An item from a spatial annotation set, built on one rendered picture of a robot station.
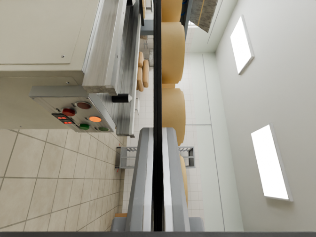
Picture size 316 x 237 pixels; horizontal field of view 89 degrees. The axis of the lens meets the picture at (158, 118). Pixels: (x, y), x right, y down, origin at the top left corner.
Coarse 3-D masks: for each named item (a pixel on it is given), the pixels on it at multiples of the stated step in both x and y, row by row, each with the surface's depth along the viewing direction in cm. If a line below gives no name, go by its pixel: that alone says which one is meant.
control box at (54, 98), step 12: (36, 96) 37; (48, 96) 37; (60, 96) 37; (72, 96) 37; (84, 96) 37; (96, 96) 41; (48, 108) 42; (60, 108) 42; (72, 108) 42; (96, 108) 42; (60, 120) 48; (72, 120) 49; (84, 120) 49; (108, 120) 51; (84, 132) 58; (96, 132) 58; (108, 132) 58
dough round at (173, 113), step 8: (168, 88) 13; (176, 88) 13; (168, 96) 12; (176, 96) 12; (168, 104) 12; (176, 104) 12; (184, 104) 12; (168, 112) 12; (176, 112) 12; (184, 112) 12; (168, 120) 12; (176, 120) 12; (184, 120) 12; (176, 128) 12; (184, 128) 12
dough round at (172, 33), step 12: (168, 24) 12; (180, 24) 12; (168, 36) 12; (180, 36) 12; (168, 48) 12; (180, 48) 12; (168, 60) 12; (180, 60) 12; (168, 72) 13; (180, 72) 13
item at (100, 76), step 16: (112, 0) 46; (112, 16) 42; (96, 32) 40; (112, 32) 40; (96, 48) 38; (112, 48) 37; (96, 64) 35; (112, 64) 35; (96, 80) 34; (112, 80) 34
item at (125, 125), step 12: (132, 12) 90; (132, 24) 85; (132, 36) 81; (132, 48) 78; (132, 60) 75; (132, 72) 72; (132, 84) 69; (132, 96) 66; (120, 108) 64; (132, 108) 64; (120, 120) 62; (132, 120) 61; (120, 132) 60; (132, 132) 60
